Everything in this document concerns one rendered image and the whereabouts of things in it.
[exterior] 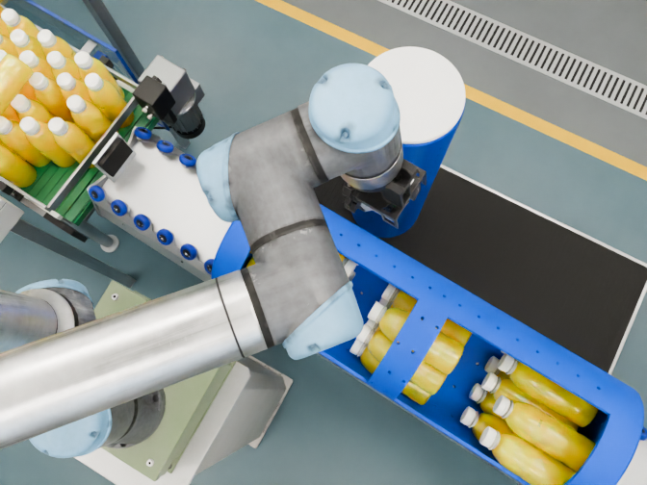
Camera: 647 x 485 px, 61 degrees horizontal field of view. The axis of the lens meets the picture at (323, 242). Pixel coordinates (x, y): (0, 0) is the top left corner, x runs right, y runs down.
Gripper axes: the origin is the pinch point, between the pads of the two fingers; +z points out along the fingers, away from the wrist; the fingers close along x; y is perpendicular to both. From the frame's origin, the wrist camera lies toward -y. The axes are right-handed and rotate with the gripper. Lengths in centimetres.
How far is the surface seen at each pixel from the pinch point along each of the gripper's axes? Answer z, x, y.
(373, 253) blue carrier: 32.7, -4.2, -1.1
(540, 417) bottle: 41, -14, 43
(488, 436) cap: 42, -23, 37
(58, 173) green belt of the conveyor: 52, -30, -91
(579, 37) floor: 178, 148, 0
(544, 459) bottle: 43, -20, 48
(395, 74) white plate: 54, 40, -25
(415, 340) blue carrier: 30.3, -14.3, 15.3
